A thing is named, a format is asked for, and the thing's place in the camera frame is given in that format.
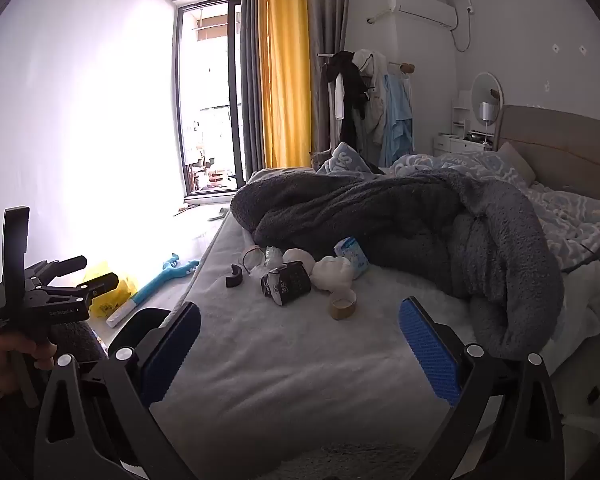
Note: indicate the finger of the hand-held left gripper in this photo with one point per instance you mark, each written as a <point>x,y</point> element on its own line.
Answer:
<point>90,287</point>
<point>60,266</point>

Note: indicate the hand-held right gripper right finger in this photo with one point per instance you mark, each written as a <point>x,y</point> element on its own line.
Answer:
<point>430,355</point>

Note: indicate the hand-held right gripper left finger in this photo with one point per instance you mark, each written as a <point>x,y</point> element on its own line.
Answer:
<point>172,355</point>

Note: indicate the black curved plastic piece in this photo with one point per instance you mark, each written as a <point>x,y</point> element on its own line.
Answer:
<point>232,280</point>

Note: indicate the cardboard tape roll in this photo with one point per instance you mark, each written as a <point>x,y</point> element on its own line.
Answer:
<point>336,312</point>

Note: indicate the blue tissue packet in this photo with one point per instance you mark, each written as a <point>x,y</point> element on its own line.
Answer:
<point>352,255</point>

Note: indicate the white fluffy cloth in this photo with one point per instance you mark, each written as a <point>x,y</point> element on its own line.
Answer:
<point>332,272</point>

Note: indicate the black printed packet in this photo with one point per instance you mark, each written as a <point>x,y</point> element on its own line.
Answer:
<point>290,285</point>

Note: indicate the clear plastic wrapper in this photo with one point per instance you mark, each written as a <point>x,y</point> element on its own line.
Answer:
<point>272,257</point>

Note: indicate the yellow plastic bag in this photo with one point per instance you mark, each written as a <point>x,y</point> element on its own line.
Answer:
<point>107,300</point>

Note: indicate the dark grey fuzzy cloth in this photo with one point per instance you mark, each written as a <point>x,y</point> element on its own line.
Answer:
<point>77,340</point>
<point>340,462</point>

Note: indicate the pale green slipper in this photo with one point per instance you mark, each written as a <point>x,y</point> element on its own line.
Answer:
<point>219,214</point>

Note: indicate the dark grey fleece blanket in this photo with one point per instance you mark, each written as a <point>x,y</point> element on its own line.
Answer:
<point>380,210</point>

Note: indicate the small black item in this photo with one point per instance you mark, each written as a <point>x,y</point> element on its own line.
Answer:
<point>593,396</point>

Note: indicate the blue patterned duvet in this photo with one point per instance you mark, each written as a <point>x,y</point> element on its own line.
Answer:
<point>570,215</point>

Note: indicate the white dresser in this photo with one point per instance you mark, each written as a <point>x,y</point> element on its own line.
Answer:
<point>455,145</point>

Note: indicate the blue printed towel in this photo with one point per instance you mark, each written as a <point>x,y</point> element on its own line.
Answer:
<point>342,160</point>

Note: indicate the beige pillow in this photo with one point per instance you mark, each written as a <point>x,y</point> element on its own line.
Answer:
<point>517,160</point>

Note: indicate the small grey furry item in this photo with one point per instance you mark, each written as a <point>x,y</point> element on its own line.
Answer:
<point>316,159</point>

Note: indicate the light blue hanging garment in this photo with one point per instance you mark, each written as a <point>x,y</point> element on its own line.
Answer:
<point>397,120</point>

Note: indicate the beige padded headboard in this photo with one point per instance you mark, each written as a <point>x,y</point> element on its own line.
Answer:
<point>565,150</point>

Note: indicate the white shelf organiser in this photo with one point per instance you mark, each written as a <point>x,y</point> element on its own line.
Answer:
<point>461,110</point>

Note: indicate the black framed glass door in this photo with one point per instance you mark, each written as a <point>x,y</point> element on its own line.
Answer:
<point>237,85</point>

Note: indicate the silver table lamp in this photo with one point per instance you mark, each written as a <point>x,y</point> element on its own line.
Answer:
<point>487,111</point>

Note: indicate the white hanging coat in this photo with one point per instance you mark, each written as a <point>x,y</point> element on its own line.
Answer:
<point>375,105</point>

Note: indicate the grey curtain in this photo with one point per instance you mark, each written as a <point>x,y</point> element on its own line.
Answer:
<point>325,15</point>
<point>252,70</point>

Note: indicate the round white mirror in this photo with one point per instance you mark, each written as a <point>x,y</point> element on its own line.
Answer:
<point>485,87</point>

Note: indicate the wooden clothes rack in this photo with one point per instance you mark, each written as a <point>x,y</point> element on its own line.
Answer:
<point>407,66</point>

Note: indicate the yellow curtain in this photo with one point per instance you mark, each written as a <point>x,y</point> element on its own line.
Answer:
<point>285,70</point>

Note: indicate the black hanging garment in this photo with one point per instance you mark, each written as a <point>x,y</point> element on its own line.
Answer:
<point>345,75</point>

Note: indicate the white air conditioner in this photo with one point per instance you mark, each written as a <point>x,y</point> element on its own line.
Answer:
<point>422,10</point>

